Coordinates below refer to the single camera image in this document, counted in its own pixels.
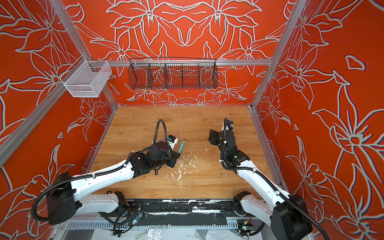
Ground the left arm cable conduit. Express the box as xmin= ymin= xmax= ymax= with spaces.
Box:
xmin=31 ymin=119 xmax=168 ymax=223

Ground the black wire basket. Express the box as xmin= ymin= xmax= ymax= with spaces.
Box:
xmin=128 ymin=58 xmax=219 ymax=90

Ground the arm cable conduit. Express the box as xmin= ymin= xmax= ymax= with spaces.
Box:
xmin=219 ymin=117 xmax=331 ymax=240
xmin=31 ymin=119 xmax=168 ymax=223

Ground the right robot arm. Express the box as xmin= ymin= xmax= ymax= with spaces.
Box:
xmin=208 ymin=130 xmax=313 ymax=240

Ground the clear plastic bin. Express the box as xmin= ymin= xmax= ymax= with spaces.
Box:
xmin=60 ymin=61 xmax=112 ymax=98

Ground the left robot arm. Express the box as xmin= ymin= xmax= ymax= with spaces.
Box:
xmin=46 ymin=141 xmax=181 ymax=225

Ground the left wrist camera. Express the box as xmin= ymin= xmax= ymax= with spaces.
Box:
xmin=167 ymin=135 xmax=178 ymax=151

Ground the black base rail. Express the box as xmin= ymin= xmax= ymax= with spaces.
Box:
xmin=126 ymin=199 xmax=255 ymax=218

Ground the white cable duct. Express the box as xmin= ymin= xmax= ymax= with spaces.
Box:
xmin=65 ymin=218 xmax=239 ymax=231

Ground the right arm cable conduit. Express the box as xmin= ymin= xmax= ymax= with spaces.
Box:
xmin=219 ymin=117 xmax=331 ymax=240

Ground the green marker pen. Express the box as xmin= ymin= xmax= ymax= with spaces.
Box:
xmin=178 ymin=140 xmax=185 ymax=154

